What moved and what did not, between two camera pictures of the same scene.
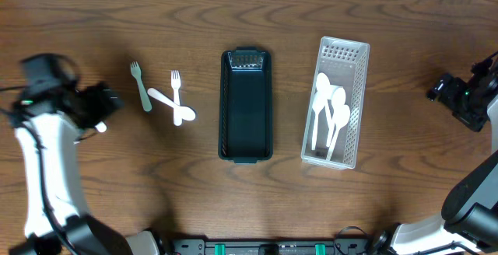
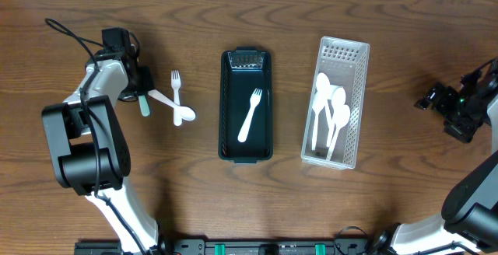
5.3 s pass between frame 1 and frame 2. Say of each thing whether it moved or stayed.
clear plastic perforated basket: stayed
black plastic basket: stayed
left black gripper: moved
